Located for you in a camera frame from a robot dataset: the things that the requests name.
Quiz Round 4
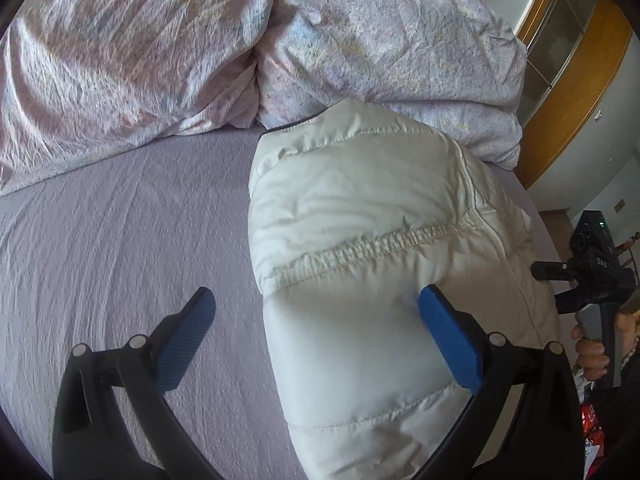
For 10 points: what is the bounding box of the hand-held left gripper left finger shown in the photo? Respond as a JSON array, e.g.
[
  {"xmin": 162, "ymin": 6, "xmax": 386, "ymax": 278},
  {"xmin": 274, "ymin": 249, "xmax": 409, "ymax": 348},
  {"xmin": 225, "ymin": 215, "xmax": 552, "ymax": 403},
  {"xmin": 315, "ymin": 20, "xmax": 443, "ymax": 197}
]
[{"xmin": 52, "ymin": 286, "xmax": 217, "ymax": 480}]

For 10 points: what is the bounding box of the person's right hand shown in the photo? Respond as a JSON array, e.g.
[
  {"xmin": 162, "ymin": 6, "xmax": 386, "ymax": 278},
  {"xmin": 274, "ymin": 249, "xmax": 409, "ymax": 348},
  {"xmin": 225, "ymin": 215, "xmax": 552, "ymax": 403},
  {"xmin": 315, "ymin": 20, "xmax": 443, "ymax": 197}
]
[{"xmin": 571, "ymin": 310, "xmax": 640, "ymax": 377}]

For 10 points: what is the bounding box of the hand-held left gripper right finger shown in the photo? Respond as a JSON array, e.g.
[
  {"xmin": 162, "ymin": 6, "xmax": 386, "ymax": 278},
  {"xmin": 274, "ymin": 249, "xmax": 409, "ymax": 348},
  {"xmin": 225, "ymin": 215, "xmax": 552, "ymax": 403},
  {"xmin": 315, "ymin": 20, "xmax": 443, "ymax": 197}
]
[{"xmin": 417, "ymin": 284, "xmax": 586, "ymax": 480}]

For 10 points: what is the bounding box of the pink floral duvet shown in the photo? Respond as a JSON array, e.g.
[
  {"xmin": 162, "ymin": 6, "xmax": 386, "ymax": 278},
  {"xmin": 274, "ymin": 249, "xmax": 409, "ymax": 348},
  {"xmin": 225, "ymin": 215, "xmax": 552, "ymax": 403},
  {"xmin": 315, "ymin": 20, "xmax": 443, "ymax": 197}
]
[{"xmin": 0, "ymin": 0, "xmax": 528, "ymax": 196}]

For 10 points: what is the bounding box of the wooden wardrobe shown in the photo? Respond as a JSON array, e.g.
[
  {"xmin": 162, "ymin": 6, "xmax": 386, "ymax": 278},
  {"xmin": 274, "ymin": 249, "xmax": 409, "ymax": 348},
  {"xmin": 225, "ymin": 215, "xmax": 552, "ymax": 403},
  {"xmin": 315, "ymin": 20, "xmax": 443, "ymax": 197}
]
[{"xmin": 415, "ymin": 0, "xmax": 640, "ymax": 206}]

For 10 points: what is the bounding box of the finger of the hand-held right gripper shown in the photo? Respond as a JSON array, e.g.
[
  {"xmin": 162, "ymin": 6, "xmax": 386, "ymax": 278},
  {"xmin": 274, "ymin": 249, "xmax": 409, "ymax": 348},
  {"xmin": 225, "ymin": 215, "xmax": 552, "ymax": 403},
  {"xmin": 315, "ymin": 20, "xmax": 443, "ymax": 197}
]
[
  {"xmin": 554, "ymin": 284, "xmax": 593, "ymax": 316},
  {"xmin": 531, "ymin": 260, "xmax": 582, "ymax": 282}
]

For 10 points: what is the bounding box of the off-white down jacket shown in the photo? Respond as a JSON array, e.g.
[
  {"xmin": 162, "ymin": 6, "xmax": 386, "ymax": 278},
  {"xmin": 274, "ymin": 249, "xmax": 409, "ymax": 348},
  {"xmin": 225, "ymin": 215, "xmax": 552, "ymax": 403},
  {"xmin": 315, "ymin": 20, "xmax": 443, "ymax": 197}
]
[{"xmin": 247, "ymin": 99, "xmax": 561, "ymax": 480}]

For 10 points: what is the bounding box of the lavender bed sheet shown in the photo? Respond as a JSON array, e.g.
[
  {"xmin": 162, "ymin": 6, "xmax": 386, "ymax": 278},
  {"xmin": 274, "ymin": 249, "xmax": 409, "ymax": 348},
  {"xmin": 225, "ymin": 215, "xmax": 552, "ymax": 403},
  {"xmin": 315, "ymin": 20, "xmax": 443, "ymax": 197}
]
[{"xmin": 0, "ymin": 127, "xmax": 566, "ymax": 480}]

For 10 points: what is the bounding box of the red packet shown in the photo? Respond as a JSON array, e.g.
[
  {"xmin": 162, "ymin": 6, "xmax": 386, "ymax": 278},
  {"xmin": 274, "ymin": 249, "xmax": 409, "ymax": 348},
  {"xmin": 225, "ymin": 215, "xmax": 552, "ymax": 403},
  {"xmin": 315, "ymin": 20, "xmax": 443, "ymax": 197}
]
[{"xmin": 580, "ymin": 400, "xmax": 602, "ymax": 442}]

